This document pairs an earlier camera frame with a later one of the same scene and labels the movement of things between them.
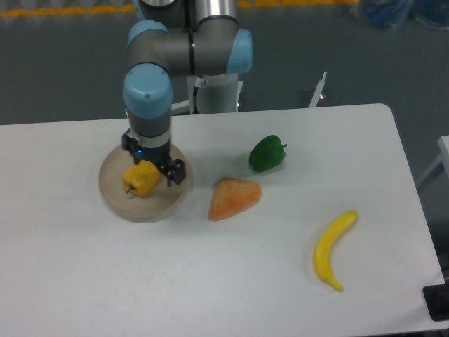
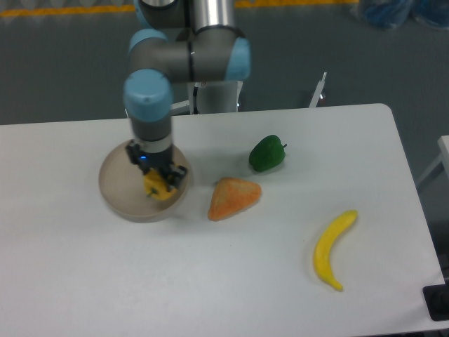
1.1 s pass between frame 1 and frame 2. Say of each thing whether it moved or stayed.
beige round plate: stayed
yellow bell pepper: moved
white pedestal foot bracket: stayed
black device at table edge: stayed
